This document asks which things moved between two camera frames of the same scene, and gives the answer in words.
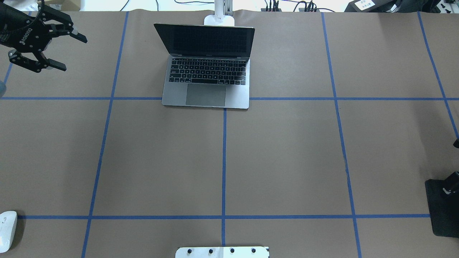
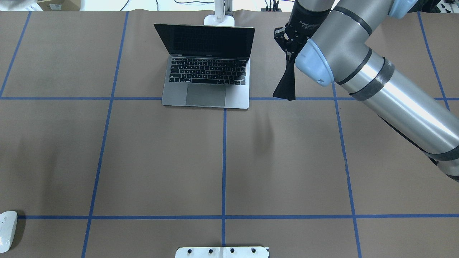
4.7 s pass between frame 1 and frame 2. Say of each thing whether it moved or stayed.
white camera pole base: stayed
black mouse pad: moved
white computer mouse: stayed
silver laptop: stayed
